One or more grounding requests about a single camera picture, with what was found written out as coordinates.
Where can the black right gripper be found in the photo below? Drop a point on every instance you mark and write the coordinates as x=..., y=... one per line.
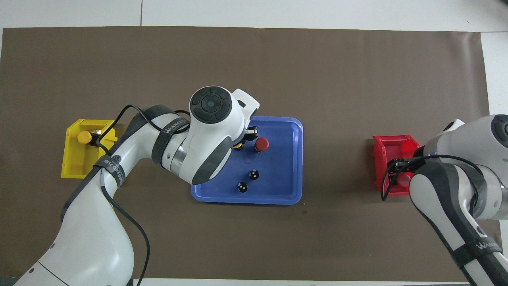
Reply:
x=406, y=165

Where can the red push button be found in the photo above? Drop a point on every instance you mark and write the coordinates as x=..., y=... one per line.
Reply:
x=261, y=143
x=404, y=180

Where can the yellow push button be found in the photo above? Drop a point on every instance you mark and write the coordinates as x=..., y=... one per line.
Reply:
x=84, y=137
x=238, y=146

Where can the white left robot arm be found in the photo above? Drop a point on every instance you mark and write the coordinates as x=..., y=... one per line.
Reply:
x=99, y=238

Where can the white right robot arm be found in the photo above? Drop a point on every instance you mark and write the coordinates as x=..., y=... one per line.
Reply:
x=448, y=198

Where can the blue plastic tray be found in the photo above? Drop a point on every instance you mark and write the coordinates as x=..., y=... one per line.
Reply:
x=278, y=178

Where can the red plastic bin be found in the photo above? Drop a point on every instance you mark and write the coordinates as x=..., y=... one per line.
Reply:
x=391, y=145

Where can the small black cylinder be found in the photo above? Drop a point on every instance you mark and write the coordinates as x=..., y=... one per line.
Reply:
x=254, y=174
x=242, y=187

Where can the brown table mat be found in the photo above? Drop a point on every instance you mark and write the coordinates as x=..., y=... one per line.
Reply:
x=337, y=79

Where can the yellow plastic bin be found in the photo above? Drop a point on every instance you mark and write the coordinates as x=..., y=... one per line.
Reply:
x=73, y=163

